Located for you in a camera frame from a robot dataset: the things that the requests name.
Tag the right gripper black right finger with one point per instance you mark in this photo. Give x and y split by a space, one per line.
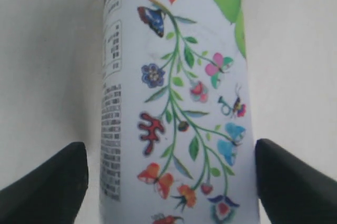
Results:
290 190

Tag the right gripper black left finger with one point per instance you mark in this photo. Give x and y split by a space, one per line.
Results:
51 193

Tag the clear bottle floral white label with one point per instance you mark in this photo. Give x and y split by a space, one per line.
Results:
176 131

